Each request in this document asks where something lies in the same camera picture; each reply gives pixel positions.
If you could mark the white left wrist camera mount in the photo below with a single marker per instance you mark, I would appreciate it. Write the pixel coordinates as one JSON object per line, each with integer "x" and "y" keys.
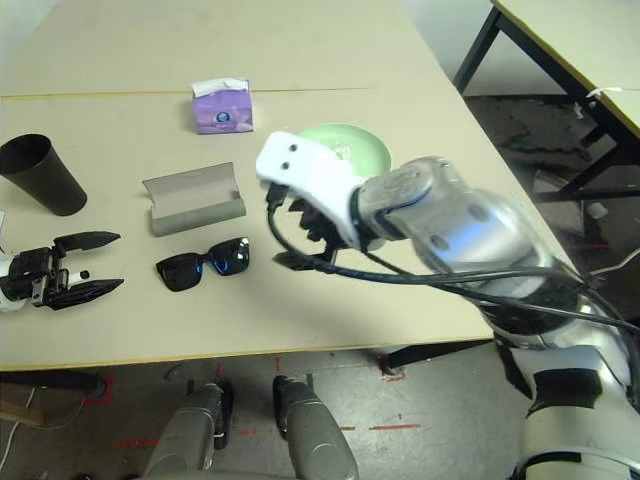
{"x": 4, "y": 267}

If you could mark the black tapered cup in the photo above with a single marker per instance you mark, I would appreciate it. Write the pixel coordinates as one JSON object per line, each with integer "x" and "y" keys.
{"x": 45, "y": 175}

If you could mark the black table foot bar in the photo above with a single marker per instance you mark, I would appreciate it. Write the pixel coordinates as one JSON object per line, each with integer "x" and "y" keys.
{"x": 435, "y": 352}
{"x": 50, "y": 382}

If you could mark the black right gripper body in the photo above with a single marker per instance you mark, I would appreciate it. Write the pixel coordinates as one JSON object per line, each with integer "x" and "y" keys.
{"x": 320, "y": 227}

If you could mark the purple tissue pack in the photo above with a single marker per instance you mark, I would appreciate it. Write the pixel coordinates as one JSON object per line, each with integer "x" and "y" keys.
{"x": 222, "y": 115}

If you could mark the grey robot left leg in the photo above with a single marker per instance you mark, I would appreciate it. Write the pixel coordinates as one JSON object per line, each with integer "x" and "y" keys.
{"x": 185, "y": 435}

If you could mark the brown wooden block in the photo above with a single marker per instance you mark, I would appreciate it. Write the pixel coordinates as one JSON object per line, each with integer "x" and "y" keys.
{"x": 20, "y": 415}

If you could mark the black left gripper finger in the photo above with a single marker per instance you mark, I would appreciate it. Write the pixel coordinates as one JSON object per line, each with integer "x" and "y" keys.
{"x": 85, "y": 292}
{"x": 85, "y": 241}

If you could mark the grey robot right leg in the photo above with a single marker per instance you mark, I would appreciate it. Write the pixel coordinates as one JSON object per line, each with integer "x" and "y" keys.
{"x": 310, "y": 430}

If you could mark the grey glasses case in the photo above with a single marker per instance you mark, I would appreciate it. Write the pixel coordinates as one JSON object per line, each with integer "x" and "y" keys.
{"x": 195, "y": 210}

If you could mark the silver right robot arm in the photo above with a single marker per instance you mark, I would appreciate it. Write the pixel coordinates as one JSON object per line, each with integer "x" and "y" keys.
{"x": 450, "y": 220}

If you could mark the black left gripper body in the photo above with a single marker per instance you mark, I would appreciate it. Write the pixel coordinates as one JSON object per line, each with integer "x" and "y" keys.
{"x": 35, "y": 275}

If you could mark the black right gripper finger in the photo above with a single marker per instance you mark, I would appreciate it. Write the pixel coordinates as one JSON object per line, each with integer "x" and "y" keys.
{"x": 305, "y": 262}

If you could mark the black sunglasses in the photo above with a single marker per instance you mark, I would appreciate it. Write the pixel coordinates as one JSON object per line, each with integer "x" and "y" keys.
{"x": 180, "y": 272}

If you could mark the grey robot leg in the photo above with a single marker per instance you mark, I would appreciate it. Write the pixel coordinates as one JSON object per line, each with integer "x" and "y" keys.
{"x": 310, "y": 430}
{"x": 185, "y": 435}

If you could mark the green plastic plate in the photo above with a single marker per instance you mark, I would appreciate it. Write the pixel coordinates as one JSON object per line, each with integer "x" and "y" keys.
{"x": 370, "y": 145}

